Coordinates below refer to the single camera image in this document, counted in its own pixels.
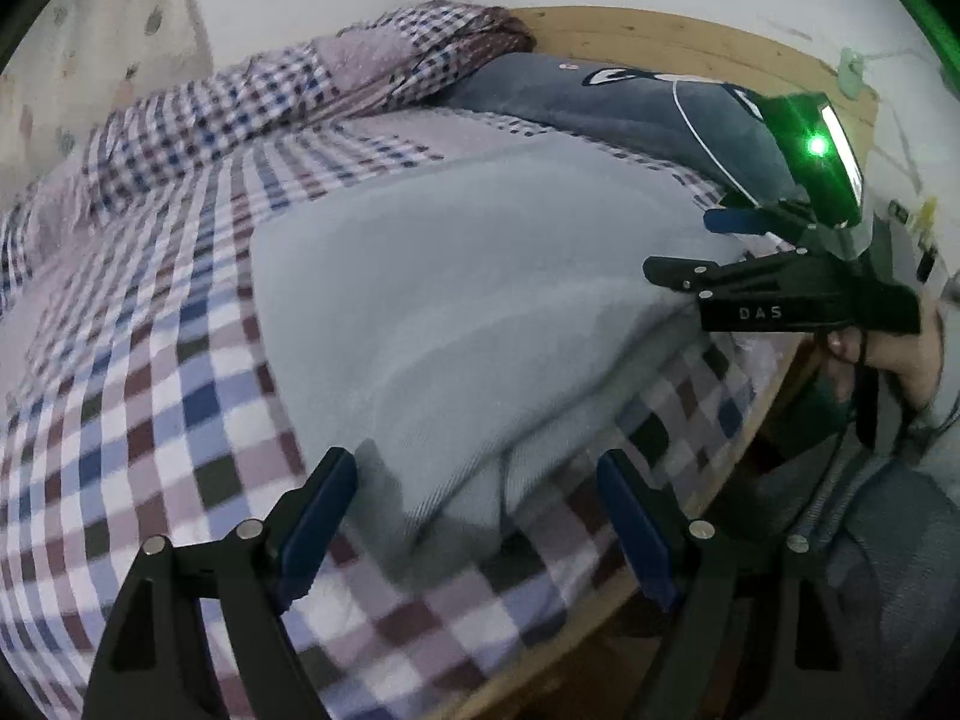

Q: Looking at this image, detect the wooden bed headboard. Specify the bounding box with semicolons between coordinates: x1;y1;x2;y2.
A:
434;5;884;720

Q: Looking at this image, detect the grey sleeve forearm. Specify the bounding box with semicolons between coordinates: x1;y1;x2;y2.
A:
748;388;960;720

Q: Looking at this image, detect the checkered plaid rolled quilt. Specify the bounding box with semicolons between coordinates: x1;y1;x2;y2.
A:
2;0;535;307

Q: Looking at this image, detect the light grey garment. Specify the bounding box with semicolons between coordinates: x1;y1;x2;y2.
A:
251;135;742;554

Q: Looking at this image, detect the checkered plaid bed sheet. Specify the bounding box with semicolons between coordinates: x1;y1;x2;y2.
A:
0;107;797;720

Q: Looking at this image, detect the dark blue cartoon pillow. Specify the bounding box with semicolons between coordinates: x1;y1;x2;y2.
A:
438;52;805;205

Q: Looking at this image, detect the person right hand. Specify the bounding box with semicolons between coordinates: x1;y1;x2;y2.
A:
822;293;944;411

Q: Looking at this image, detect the black camera box green light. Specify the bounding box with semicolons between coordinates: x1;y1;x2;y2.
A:
757;93;864;229

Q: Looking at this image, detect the pineapple print curtain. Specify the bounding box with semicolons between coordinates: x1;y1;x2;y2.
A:
2;0;213;202

